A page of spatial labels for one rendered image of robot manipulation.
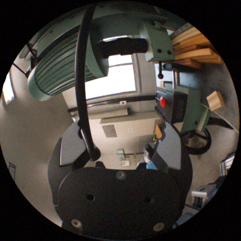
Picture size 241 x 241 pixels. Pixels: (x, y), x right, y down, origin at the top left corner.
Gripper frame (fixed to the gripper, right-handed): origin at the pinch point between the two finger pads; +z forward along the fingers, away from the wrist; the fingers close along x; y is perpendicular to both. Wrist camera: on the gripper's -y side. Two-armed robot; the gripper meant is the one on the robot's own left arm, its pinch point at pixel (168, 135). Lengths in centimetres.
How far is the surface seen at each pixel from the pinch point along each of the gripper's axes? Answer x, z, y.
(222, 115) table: 23.2, 21.5, -11.7
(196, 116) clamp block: 14.4, 17.1, -9.6
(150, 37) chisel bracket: 10.1, 29.9, -31.2
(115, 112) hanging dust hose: -122, -56, -28
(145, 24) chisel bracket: 10.1, 34.5, -34.0
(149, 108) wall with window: -141, -22, 46
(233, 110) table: 25.8, 23.5, -12.8
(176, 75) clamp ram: 8.5, 24.2, -19.7
